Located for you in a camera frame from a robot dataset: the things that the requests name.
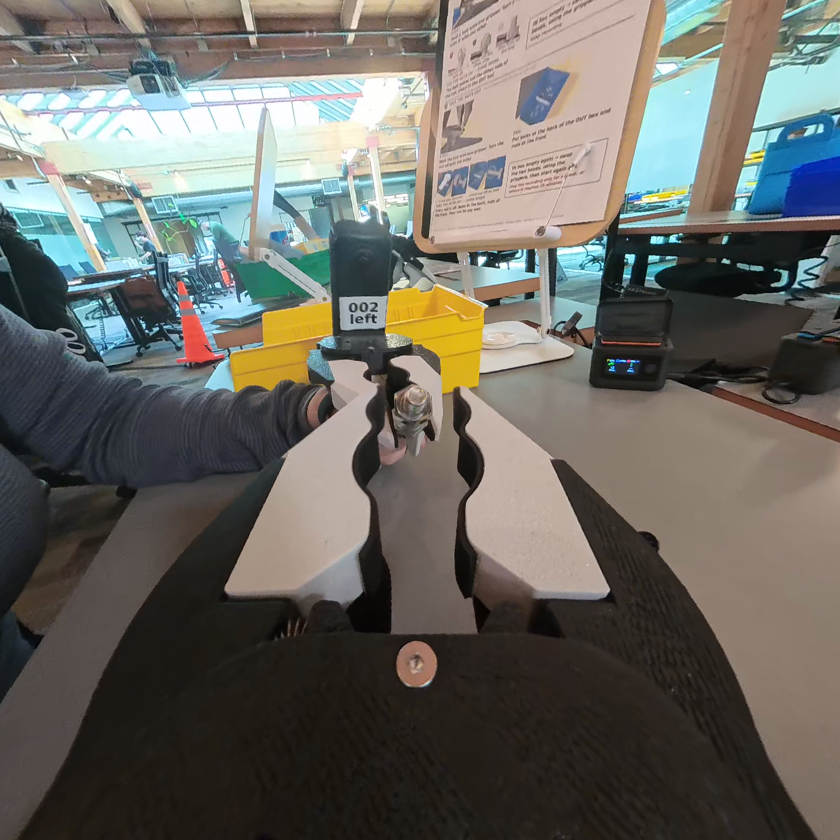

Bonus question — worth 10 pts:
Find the ceiling projector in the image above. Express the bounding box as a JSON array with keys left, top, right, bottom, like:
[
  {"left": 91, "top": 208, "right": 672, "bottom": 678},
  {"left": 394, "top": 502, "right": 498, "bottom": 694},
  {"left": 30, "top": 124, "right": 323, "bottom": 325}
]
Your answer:
[{"left": 128, "top": 56, "right": 191, "bottom": 109}]

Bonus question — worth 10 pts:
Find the brown office chair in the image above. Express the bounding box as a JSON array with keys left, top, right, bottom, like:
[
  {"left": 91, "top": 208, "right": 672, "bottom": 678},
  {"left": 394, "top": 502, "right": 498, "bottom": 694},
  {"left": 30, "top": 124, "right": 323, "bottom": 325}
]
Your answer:
[{"left": 118, "top": 272, "right": 185, "bottom": 358}]

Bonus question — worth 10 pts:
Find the paper instruction sheet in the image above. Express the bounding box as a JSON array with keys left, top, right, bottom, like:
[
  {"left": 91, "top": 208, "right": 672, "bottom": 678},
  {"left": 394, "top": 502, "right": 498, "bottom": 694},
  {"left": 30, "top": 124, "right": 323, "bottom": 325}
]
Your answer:
[{"left": 428, "top": 0, "right": 654, "bottom": 245}]

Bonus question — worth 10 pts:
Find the black charging case with display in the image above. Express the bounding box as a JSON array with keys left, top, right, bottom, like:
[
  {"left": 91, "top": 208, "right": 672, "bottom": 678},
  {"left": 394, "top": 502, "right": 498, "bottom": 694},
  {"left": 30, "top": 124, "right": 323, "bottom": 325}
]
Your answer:
[{"left": 588, "top": 298, "right": 675, "bottom": 392}]

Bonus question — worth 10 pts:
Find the black coiled cable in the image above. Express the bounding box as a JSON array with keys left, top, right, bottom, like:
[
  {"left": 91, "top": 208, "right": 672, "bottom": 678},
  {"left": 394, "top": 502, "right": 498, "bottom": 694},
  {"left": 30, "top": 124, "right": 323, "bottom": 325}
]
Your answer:
[{"left": 794, "top": 246, "right": 831, "bottom": 303}]

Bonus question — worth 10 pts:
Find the green plastic bin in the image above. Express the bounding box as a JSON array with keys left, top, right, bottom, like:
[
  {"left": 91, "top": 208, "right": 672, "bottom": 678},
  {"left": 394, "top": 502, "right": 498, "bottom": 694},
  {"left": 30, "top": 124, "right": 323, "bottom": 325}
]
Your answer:
[{"left": 235, "top": 249, "right": 332, "bottom": 304}]

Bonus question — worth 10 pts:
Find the person's left hand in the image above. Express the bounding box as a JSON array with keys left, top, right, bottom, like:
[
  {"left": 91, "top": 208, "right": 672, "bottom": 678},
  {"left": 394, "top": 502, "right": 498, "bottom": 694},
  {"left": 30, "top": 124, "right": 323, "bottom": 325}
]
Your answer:
[{"left": 377, "top": 436, "right": 427, "bottom": 468}]

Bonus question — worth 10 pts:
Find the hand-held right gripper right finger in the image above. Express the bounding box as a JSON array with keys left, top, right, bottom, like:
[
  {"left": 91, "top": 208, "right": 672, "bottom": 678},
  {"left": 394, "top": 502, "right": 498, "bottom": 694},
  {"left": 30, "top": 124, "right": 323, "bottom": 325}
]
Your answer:
[{"left": 453, "top": 386, "right": 611, "bottom": 618}]

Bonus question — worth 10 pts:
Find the white board stand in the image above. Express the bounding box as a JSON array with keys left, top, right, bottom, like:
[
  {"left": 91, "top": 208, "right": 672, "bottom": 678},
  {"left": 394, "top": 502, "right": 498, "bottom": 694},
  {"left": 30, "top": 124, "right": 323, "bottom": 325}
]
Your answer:
[{"left": 456, "top": 243, "right": 575, "bottom": 375}]

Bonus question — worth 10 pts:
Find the silver hex bolt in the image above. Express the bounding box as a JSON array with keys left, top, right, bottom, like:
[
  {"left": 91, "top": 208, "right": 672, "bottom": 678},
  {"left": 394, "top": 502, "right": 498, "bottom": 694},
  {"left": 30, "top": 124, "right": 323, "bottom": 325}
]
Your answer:
[{"left": 394, "top": 386, "right": 434, "bottom": 424}]

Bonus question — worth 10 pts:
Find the black battery charger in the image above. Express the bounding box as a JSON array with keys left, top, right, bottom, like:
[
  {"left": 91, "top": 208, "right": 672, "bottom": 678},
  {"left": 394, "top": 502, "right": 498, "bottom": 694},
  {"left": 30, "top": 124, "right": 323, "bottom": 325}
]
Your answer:
[{"left": 769, "top": 331, "right": 840, "bottom": 396}]

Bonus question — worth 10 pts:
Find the wood top desk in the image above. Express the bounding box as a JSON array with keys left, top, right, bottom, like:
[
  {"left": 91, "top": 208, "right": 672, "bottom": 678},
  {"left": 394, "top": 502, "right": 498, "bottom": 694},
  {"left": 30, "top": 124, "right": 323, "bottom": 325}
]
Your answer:
[{"left": 604, "top": 210, "right": 840, "bottom": 303}]

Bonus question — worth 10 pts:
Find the black office chair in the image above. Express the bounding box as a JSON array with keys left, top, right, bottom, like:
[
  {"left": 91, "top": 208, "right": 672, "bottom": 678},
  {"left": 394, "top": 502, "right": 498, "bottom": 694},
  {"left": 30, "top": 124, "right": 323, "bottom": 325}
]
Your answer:
[{"left": 653, "top": 262, "right": 782, "bottom": 296}]

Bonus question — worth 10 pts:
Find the thin wooden board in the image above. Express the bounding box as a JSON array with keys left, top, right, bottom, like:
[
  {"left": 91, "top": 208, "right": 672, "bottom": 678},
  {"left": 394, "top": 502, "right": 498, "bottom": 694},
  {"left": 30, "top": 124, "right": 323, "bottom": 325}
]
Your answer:
[{"left": 248, "top": 107, "right": 278, "bottom": 253}]

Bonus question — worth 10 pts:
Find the yellow plastic bin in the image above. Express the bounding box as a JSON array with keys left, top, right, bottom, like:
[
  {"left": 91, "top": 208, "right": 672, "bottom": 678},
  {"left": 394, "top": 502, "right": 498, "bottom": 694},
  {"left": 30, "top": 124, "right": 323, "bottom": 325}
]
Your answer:
[{"left": 230, "top": 285, "right": 488, "bottom": 395}]

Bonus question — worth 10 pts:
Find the black jacket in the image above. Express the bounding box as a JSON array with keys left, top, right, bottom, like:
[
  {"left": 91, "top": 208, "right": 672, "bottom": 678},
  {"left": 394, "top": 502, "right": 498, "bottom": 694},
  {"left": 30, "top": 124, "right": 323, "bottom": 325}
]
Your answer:
[{"left": 0, "top": 205, "right": 106, "bottom": 368}]

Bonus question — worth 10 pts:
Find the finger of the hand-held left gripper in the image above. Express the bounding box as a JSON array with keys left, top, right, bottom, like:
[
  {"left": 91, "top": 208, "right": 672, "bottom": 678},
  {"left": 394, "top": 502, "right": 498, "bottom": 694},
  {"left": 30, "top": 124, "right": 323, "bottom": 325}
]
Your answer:
[
  {"left": 330, "top": 367, "right": 383, "bottom": 413},
  {"left": 387, "top": 354, "right": 448, "bottom": 442}
]

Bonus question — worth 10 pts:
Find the blue plastic bin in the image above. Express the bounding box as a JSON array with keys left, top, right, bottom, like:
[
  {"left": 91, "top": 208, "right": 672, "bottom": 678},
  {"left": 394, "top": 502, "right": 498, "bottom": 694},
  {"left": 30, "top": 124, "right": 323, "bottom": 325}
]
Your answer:
[{"left": 784, "top": 157, "right": 840, "bottom": 217}]

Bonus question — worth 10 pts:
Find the orange traffic cone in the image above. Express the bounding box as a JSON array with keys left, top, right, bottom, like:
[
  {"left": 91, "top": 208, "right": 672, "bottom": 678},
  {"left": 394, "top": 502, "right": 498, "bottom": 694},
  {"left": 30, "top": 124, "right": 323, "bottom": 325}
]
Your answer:
[{"left": 176, "top": 281, "right": 225, "bottom": 367}]

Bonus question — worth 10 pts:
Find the wooden post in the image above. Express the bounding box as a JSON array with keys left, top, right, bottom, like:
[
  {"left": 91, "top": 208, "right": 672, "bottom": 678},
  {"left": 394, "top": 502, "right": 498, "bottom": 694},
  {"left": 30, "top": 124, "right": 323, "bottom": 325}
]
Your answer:
[{"left": 686, "top": 0, "right": 788, "bottom": 214}]

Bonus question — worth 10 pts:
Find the wooden display board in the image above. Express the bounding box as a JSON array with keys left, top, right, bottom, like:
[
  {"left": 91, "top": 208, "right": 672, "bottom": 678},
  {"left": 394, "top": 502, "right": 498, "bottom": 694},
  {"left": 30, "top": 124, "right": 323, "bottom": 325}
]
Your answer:
[{"left": 412, "top": 0, "right": 667, "bottom": 253}]

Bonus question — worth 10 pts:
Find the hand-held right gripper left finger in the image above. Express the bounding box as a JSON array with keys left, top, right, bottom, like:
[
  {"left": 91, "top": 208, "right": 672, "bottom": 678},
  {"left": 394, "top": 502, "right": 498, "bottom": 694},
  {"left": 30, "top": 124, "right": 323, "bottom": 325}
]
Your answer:
[{"left": 224, "top": 384, "right": 395, "bottom": 634}]

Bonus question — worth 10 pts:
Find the person's left forearm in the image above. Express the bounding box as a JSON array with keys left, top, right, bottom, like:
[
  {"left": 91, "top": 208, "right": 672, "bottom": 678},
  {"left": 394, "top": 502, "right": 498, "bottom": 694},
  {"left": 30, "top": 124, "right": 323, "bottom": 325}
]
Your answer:
[{"left": 0, "top": 305, "right": 329, "bottom": 490}]

